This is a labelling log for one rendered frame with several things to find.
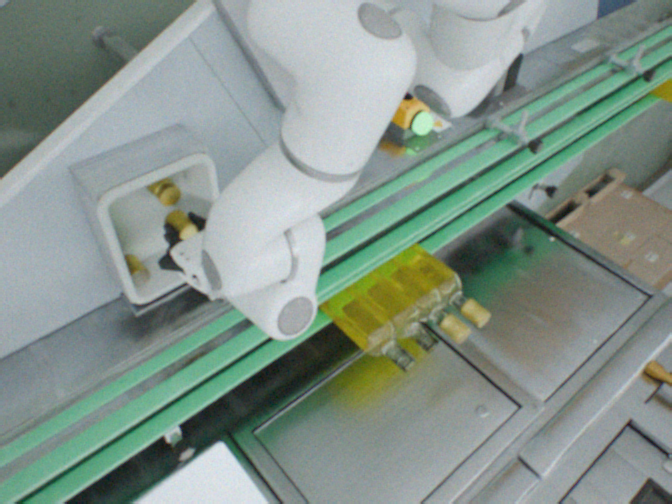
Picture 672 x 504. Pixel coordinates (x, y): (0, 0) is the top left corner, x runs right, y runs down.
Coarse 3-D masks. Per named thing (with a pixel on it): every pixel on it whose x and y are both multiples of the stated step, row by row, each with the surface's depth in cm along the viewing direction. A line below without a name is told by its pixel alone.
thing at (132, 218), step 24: (168, 168) 77; (192, 168) 86; (120, 192) 74; (144, 192) 86; (192, 192) 91; (216, 192) 86; (120, 216) 85; (144, 216) 88; (120, 240) 88; (144, 240) 91; (120, 264) 81; (144, 264) 93; (144, 288) 90; (168, 288) 91
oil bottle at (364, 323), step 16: (352, 288) 104; (320, 304) 106; (336, 304) 101; (352, 304) 101; (368, 304) 101; (336, 320) 103; (352, 320) 99; (368, 320) 99; (384, 320) 99; (352, 336) 101; (368, 336) 97; (384, 336) 97; (368, 352) 100
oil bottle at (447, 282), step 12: (408, 252) 111; (420, 252) 111; (408, 264) 109; (420, 264) 109; (432, 264) 109; (432, 276) 107; (444, 276) 107; (456, 276) 107; (444, 288) 105; (456, 288) 106; (444, 300) 106
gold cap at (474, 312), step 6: (468, 300) 104; (474, 300) 105; (462, 306) 104; (468, 306) 104; (474, 306) 103; (480, 306) 104; (462, 312) 104; (468, 312) 103; (474, 312) 103; (480, 312) 103; (486, 312) 103; (468, 318) 104; (474, 318) 103; (480, 318) 102; (486, 318) 103; (474, 324) 104; (480, 324) 103
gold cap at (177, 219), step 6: (174, 210) 86; (180, 210) 87; (168, 216) 86; (174, 216) 85; (180, 216) 85; (186, 216) 86; (168, 222) 85; (174, 222) 85; (180, 222) 85; (186, 222) 84; (192, 222) 85; (174, 228) 85; (180, 228) 84; (186, 228) 84; (192, 228) 85; (198, 228) 86; (180, 234) 84; (186, 234) 85; (192, 234) 85
